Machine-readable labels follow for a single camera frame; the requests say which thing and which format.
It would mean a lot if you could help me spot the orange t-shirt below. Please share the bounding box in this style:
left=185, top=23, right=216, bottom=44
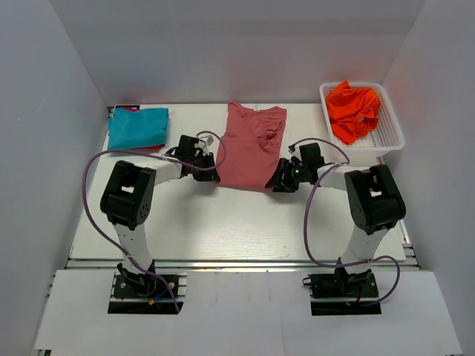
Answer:
left=325, top=81, right=381, bottom=145

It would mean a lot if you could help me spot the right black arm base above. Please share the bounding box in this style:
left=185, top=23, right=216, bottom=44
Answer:
left=302, top=268, right=381, bottom=317

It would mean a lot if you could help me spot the folded teal t-shirt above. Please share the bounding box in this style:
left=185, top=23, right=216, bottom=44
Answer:
left=108, top=108, right=169, bottom=150

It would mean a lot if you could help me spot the dusty red t-shirt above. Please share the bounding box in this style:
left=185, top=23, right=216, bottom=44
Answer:
left=216, top=102, right=287, bottom=191

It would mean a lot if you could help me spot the white plastic basket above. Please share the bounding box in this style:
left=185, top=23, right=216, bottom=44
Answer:
left=319, top=82, right=404, bottom=159

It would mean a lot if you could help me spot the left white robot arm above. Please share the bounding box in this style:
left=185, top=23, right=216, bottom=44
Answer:
left=100, top=133, right=220, bottom=296

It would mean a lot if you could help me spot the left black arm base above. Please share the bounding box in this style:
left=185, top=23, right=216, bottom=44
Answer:
left=108, top=263, right=186, bottom=315

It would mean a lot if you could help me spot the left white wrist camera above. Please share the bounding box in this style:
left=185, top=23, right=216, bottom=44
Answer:
left=198, top=135, right=214, bottom=150

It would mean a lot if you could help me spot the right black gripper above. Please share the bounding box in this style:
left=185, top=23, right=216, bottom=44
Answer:
left=266, top=157, right=309, bottom=193

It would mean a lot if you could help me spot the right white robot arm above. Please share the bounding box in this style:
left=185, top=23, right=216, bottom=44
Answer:
left=265, top=138, right=406, bottom=296

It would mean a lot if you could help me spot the aluminium table rail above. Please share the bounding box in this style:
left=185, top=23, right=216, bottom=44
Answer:
left=66, top=243, right=421, bottom=271

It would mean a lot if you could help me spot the folded magenta t-shirt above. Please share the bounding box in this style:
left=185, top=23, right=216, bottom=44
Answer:
left=114, top=105, right=140, bottom=112

